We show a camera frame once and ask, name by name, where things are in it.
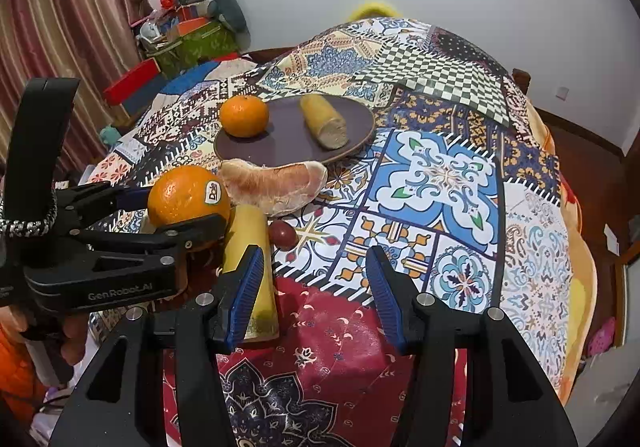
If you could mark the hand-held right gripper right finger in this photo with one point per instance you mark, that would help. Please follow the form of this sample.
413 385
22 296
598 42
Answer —
387 299

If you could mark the person's left hand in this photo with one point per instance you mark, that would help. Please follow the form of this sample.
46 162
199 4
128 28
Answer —
75 339

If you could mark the orange box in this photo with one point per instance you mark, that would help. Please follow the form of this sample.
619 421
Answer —
192 26

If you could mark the yellow banana piece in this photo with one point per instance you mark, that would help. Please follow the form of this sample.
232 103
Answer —
242 227

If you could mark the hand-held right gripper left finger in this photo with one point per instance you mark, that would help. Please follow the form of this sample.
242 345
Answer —
245 297

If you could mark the small mandarin orange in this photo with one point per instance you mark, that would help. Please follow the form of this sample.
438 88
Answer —
244 116

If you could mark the striped curtain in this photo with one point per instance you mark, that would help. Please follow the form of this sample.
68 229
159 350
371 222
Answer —
60 17

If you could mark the peeled pomelo segment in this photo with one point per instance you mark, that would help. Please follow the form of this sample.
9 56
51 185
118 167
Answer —
272 187

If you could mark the pink item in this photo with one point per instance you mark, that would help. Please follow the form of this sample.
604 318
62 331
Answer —
601 337

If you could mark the red box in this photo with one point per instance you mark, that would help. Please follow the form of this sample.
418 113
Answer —
132 82

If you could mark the orange blanket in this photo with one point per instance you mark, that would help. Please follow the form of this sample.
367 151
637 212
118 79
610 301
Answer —
582 287

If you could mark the patchwork printed tablecloth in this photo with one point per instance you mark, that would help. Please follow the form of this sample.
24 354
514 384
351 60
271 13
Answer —
440 177

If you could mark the teal soft toy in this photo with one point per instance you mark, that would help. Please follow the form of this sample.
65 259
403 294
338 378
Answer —
110 134

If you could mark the dark round plate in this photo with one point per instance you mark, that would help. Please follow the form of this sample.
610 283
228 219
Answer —
290 139

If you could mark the white toy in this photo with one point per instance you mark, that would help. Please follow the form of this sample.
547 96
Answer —
149 33

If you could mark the white paper sheet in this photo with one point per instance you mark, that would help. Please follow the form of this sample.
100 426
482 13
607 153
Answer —
611 239

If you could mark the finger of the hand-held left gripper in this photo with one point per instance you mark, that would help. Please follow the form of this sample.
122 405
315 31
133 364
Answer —
150 238
90 199

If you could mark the small dark red fruit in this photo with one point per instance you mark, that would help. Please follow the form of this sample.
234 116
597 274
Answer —
283 235

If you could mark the brownish peeled banana piece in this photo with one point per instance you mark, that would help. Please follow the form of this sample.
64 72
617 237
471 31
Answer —
322 122

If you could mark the large orange with sticker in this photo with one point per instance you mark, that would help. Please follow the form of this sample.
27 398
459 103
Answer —
185 197

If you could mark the white wall socket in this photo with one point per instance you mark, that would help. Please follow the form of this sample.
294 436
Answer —
563 92

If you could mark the green patterned box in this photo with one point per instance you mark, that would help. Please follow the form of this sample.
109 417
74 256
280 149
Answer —
200 47

